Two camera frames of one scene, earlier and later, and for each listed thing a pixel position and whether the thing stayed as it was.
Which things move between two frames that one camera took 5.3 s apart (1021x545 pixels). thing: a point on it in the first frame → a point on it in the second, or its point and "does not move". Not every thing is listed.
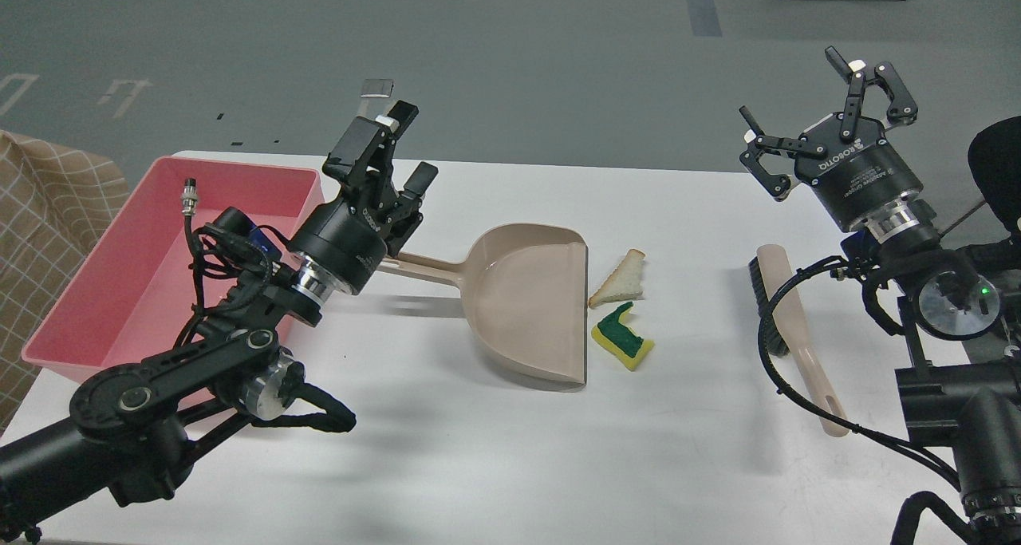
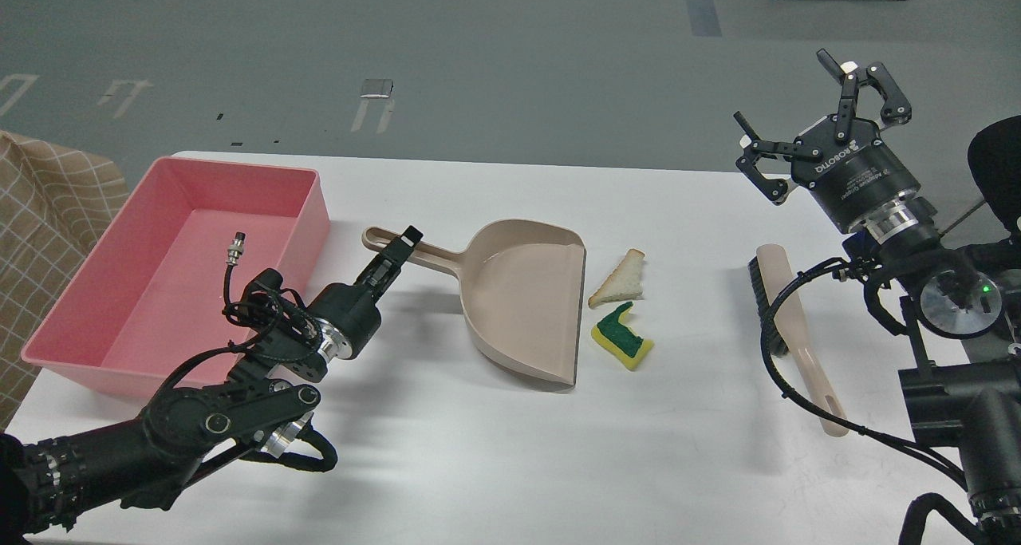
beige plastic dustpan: [525, 289] does not move
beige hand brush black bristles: [768, 268] does not move
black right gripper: [855, 175] does not move
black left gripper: [349, 241] → [348, 310]
